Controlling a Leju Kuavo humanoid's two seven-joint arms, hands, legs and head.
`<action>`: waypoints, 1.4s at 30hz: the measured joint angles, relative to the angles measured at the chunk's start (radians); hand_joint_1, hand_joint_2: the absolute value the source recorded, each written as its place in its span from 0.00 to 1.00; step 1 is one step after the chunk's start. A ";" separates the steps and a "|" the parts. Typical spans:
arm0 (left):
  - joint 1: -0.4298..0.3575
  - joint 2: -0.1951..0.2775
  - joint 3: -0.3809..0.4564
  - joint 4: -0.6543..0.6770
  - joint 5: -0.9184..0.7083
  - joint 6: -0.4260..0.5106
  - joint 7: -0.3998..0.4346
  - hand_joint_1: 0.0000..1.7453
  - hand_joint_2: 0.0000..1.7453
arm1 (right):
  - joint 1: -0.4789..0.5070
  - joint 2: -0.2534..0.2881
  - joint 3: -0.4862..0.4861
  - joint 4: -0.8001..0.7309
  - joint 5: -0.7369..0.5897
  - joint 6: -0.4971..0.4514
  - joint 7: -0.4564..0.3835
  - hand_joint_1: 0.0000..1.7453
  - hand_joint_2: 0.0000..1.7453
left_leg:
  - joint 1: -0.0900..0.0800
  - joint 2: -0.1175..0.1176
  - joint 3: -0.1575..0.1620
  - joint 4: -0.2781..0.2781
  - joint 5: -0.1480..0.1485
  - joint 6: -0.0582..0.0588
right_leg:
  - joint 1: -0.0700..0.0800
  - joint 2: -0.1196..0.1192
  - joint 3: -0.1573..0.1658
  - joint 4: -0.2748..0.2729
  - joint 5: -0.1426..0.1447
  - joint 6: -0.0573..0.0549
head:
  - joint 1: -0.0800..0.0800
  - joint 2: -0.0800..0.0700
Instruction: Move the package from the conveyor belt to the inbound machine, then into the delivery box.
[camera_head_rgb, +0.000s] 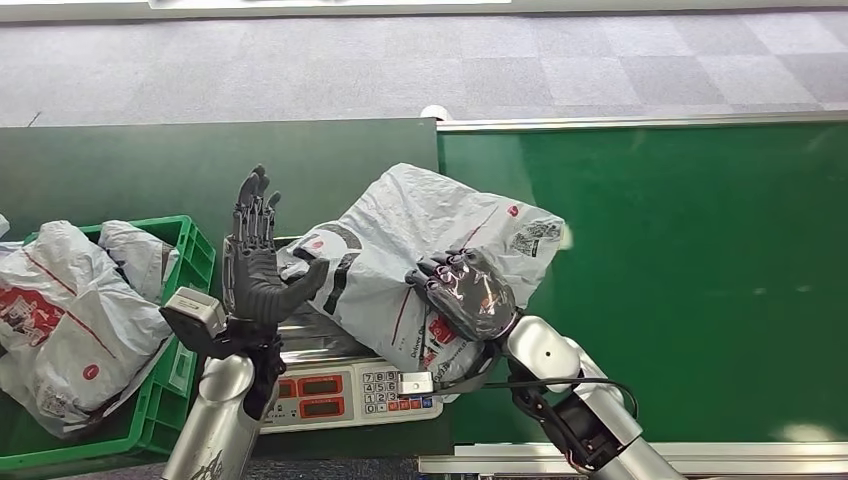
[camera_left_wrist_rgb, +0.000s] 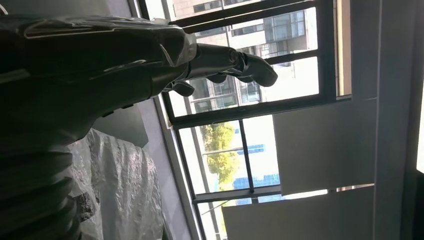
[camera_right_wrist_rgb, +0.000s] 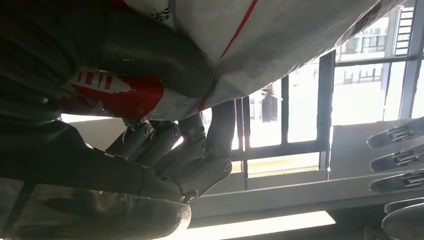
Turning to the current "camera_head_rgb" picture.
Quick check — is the grey package with red print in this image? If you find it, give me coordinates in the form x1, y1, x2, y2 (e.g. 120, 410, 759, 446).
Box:
0, 220, 175, 440

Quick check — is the thin aluminium conveyor rail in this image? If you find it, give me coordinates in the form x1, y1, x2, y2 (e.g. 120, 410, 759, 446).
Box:
437, 111, 848, 134

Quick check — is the wide aluminium conveyor rail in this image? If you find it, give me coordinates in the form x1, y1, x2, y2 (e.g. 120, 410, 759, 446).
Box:
418, 440, 848, 477

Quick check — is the grey SF courier package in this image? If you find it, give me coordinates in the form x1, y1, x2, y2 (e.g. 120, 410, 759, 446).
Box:
276, 162, 574, 399

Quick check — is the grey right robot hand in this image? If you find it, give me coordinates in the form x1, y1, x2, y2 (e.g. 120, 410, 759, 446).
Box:
405, 246, 519, 342

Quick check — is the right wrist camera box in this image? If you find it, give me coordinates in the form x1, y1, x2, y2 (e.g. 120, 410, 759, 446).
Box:
397, 370, 436, 399

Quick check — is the green conveyor belt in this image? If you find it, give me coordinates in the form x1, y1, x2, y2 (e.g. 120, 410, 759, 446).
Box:
437, 122, 848, 445

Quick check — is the green plastic crate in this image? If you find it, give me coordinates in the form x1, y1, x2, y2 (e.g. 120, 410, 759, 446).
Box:
0, 213, 219, 475

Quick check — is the electronic scale with steel tray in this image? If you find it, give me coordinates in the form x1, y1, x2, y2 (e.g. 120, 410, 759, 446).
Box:
258, 235, 445, 435

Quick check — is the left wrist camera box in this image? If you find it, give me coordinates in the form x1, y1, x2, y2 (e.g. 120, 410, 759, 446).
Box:
158, 286, 230, 359

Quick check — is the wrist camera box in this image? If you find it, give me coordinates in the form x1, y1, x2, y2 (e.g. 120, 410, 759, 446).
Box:
158, 286, 230, 359
397, 370, 436, 399

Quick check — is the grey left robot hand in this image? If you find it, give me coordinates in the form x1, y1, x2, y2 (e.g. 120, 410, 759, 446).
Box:
221, 164, 331, 329

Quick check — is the plain grey courier package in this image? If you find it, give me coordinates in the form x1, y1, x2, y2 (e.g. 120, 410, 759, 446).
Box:
99, 219, 181, 306

